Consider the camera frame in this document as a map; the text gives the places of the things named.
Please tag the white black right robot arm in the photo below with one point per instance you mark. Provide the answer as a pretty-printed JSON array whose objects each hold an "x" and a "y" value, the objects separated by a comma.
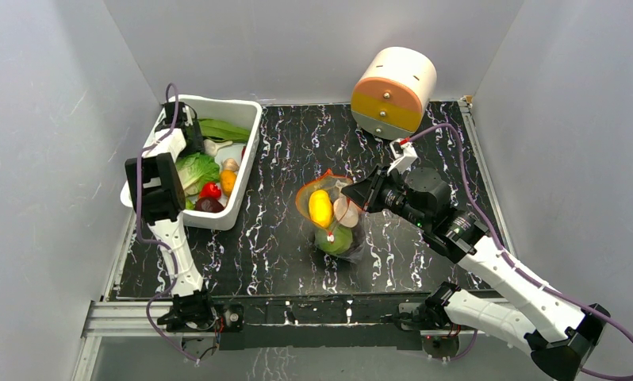
[{"x": 558, "y": 336}]

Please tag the green cabbage ball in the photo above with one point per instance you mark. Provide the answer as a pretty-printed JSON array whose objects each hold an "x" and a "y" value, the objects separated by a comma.
[{"x": 336, "y": 242}]

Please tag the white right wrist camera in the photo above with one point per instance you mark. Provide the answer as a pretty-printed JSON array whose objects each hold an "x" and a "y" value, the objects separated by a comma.
[{"x": 404, "y": 155}]

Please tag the green lettuce leaf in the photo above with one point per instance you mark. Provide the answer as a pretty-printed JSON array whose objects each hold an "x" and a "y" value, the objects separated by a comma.
[{"x": 195, "y": 171}]

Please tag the dark green leaf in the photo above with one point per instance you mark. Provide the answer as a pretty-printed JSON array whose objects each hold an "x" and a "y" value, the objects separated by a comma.
[{"x": 220, "y": 131}]

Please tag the white plastic bin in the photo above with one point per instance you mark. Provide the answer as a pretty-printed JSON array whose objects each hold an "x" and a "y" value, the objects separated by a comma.
[{"x": 244, "y": 114}]

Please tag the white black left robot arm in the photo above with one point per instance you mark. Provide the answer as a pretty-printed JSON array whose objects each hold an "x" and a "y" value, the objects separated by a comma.
[{"x": 155, "y": 192}]

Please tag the dark red plum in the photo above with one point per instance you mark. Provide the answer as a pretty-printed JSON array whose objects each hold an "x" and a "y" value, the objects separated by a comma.
[{"x": 208, "y": 205}]

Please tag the round pastel drawer cabinet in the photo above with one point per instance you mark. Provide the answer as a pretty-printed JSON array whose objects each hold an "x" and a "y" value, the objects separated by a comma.
[{"x": 391, "y": 98}]

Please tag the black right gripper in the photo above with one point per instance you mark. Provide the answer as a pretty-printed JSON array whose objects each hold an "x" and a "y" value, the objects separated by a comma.
[{"x": 376, "y": 189}]

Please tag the beige garlic bulb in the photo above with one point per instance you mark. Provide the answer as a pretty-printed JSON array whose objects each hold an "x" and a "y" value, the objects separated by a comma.
[{"x": 230, "y": 164}]

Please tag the clear zip top bag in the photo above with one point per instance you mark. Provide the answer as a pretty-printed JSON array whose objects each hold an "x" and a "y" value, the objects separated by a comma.
[{"x": 337, "y": 223}]

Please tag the orange mango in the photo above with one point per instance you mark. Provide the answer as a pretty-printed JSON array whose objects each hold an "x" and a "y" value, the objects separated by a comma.
[{"x": 227, "y": 182}]

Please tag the white oyster mushroom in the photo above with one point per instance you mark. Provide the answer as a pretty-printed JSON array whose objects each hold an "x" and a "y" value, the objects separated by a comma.
[{"x": 211, "y": 147}]

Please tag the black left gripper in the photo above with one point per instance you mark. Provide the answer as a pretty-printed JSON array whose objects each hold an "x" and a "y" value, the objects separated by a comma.
[{"x": 197, "y": 146}]

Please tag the yellow lemon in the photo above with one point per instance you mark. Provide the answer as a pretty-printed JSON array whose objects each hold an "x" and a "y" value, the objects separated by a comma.
[{"x": 320, "y": 208}]

